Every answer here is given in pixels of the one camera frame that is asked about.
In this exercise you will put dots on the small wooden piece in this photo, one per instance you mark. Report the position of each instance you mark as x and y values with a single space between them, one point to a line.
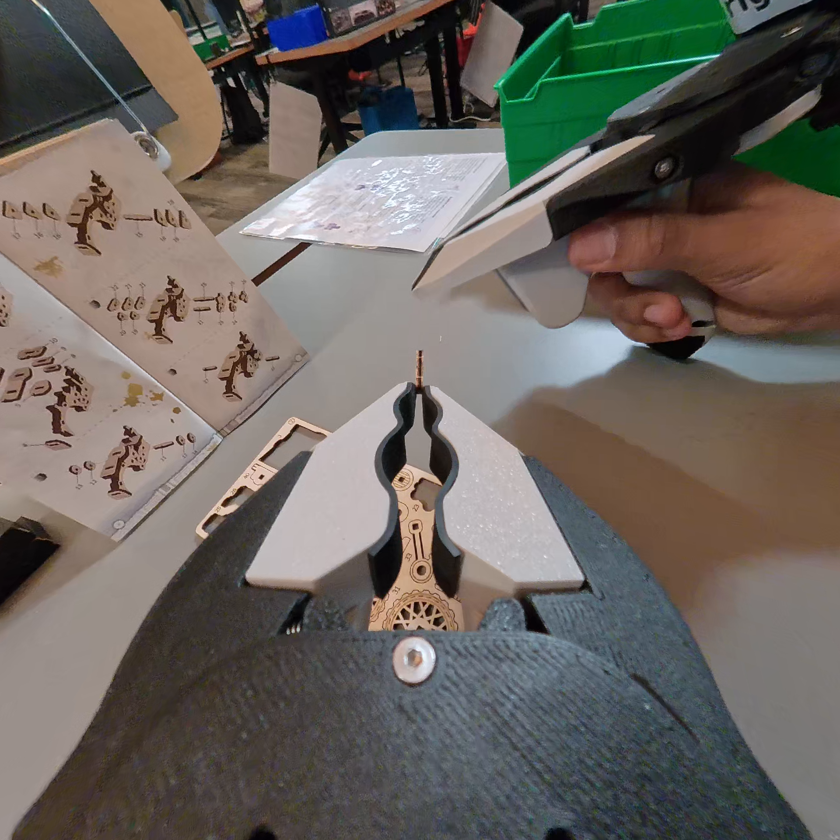
420 367

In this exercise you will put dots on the black display panel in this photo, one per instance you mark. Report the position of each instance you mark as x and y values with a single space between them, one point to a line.
65 78

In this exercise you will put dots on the long wooden workbench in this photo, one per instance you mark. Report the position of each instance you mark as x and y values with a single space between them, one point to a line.
367 29

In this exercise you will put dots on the blue parts bin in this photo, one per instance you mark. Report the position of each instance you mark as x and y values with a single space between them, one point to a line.
295 29

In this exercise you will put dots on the green plastic bin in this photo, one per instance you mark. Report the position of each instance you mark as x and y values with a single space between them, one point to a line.
558 131

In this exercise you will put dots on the wooden parts sheet with cutouts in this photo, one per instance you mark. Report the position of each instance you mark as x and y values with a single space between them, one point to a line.
258 462

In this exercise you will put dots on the laminated paper sheet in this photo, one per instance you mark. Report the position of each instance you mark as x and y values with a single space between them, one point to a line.
367 197

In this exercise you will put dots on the white round holder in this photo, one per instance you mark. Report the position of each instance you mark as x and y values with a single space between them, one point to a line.
154 151

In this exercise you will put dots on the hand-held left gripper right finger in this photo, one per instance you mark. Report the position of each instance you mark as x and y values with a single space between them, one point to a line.
505 525

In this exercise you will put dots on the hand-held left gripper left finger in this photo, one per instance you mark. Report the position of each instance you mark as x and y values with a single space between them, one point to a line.
315 525

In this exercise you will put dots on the grey desk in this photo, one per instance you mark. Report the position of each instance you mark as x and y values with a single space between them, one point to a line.
624 459

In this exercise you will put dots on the assembly instruction booklet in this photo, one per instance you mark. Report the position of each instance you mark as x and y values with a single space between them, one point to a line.
196 373

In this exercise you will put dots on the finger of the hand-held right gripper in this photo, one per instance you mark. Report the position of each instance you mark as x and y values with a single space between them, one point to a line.
577 152
491 242

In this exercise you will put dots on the blue crate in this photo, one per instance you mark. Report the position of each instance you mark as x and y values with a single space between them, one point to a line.
387 111

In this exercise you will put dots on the person's right hand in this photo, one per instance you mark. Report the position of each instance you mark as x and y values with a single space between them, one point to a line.
755 249

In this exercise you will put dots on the curved plywood board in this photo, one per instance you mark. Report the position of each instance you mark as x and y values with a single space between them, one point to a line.
177 98

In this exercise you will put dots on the white board panel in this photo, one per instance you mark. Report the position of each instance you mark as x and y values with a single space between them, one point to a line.
491 53
295 131

